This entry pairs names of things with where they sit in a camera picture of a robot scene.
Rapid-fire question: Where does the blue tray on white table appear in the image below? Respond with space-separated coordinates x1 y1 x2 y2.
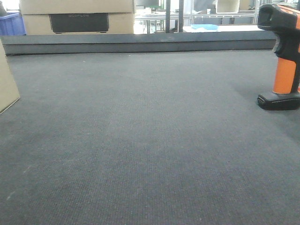
190 24 219 31

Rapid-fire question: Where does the large cardboard box black print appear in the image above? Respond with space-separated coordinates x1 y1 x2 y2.
20 0 135 35

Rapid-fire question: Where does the beige monitor in background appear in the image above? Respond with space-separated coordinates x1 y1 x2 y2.
216 0 240 14

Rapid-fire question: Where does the black vertical post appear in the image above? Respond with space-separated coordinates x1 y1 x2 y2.
165 0 171 33

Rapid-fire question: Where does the orange black barcode scanner gun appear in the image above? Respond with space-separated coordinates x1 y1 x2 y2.
257 4 300 111

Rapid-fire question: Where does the brown cardboard package box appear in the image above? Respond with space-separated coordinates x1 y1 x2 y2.
0 42 21 114

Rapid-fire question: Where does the blue plastic crate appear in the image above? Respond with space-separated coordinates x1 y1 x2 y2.
0 13 26 36

